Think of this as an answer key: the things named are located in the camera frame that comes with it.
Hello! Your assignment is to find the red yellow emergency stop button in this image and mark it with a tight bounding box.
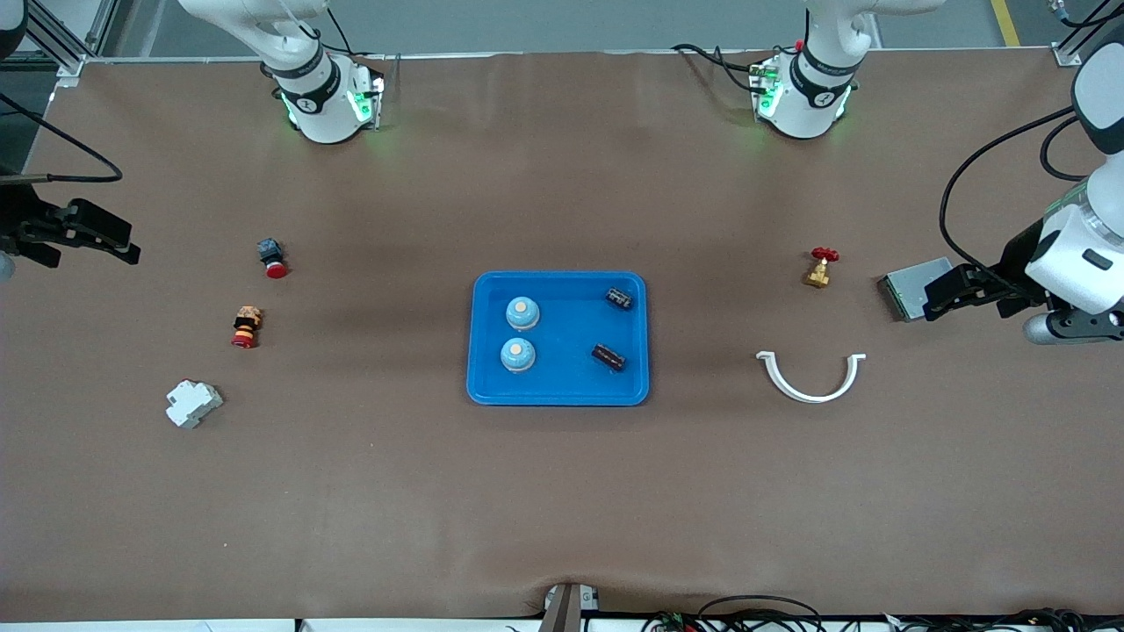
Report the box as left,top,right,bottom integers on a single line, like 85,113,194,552
231,305,263,350

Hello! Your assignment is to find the white circuit breaker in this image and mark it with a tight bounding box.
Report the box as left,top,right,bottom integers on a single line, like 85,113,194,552
166,379,224,429

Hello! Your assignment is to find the brown table cover mat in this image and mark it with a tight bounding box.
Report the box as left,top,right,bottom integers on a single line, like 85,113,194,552
0,48,1124,622

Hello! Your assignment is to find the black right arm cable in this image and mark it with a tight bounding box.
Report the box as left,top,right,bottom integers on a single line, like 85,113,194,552
0,92,124,183

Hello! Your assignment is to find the white half-round pipe clamp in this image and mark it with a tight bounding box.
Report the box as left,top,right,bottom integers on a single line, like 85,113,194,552
756,351,867,404

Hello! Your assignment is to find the blue plastic tray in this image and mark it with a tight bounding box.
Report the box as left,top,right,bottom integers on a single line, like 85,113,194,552
466,270,651,407

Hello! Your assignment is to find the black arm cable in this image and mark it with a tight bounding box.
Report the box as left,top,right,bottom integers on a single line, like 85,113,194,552
938,105,1094,295
0,92,124,183

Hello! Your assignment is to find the black cable bundle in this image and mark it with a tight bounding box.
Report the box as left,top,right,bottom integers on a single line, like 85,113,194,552
878,607,1124,632

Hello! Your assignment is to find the grey metal power supply box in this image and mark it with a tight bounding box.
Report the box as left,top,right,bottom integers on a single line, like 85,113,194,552
877,256,958,323

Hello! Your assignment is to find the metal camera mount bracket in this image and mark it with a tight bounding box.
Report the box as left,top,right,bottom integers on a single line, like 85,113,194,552
540,582,602,632

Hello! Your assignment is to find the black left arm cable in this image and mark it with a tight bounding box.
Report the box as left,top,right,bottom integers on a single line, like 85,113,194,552
938,105,1094,295

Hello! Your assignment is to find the brass valve red handle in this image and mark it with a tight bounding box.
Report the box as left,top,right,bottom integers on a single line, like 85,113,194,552
803,247,840,289

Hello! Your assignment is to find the black looped cable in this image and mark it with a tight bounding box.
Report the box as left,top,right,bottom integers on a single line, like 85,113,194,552
698,595,822,632

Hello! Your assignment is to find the black base cable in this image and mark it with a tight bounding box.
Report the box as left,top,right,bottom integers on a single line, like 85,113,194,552
672,42,774,96
325,9,400,64

